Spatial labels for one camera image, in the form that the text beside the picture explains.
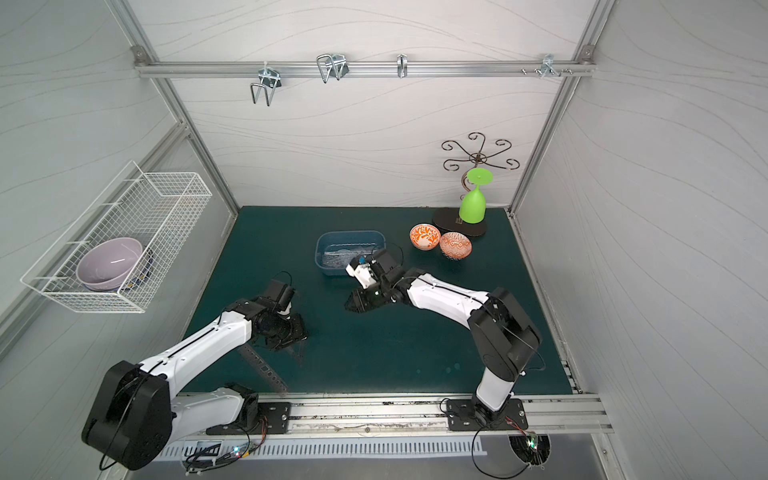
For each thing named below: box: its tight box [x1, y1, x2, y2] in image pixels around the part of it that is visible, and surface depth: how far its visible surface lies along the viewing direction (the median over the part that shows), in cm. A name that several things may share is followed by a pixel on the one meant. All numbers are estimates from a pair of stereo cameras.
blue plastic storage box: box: [314, 230, 387, 275], surface depth 107 cm
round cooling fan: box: [507, 433, 551, 471], surface depth 73 cm
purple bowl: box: [76, 237, 143, 291], surface depth 62 cm
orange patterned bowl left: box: [409, 223, 441, 251], surface depth 112 cm
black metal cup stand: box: [432, 207, 487, 237], surface depth 117 cm
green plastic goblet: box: [459, 167, 494, 224], surface depth 93 cm
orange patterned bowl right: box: [439, 232, 473, 260], surface depth 109 cm
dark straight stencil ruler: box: [238, 343, 289, 395], surface depth 83 cm
